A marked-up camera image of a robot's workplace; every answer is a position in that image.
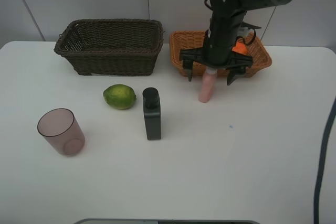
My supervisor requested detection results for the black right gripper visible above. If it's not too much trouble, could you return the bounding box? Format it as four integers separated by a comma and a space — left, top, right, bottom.
180, 11, 253, 86

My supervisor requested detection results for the pink lotion bottle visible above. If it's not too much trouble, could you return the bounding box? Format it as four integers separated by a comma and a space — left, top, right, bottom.
198, 67, 217, 103

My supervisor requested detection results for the orange tangerine fruit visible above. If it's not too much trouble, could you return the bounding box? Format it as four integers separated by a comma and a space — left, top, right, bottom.
232, 42, 248, 56

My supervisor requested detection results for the black pump bottle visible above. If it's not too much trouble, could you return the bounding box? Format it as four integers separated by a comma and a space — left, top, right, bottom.
142, 87, 161, 141

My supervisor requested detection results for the translucent purple plastic cup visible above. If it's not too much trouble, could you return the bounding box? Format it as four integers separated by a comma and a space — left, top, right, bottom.
37, 108, 85, 156

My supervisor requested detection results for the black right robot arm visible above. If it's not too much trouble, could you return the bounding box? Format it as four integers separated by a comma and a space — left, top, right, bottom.
180, 0, 292, 84

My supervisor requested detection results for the light brown wicker basket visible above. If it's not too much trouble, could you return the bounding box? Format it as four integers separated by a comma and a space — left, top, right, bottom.
169, 31, 272, 78

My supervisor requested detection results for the green lime fruit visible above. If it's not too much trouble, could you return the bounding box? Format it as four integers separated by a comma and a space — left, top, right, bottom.
103, 84, 137, 110

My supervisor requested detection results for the dark brown wicker basket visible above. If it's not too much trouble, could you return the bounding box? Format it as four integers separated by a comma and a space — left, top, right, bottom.
54, 19, 163, 76

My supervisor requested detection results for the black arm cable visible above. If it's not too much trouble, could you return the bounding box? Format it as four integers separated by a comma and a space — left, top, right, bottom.
313, 100, 336, 224

